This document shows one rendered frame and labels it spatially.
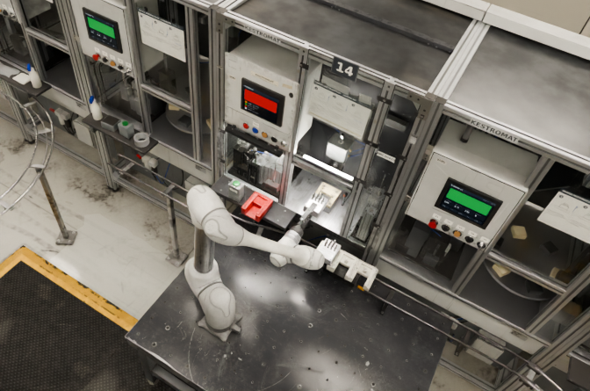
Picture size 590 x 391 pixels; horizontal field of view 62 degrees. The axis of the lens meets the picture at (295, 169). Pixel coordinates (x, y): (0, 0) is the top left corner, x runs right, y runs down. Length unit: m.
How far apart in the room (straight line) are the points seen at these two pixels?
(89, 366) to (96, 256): 0.83
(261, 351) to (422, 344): 0.90
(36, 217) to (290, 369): 2.44
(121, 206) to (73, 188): 0.45
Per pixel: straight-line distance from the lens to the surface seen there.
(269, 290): 2.93
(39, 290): 3.91
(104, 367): 3.54
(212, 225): 2.12
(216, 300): 2.59
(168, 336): 2.82
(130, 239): 4.00
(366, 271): 2.87
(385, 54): 2.33
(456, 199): 2.34
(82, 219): 4.20
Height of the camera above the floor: 3.24
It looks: 47 degrees down
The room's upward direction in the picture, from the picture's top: 9 degrees clockwise
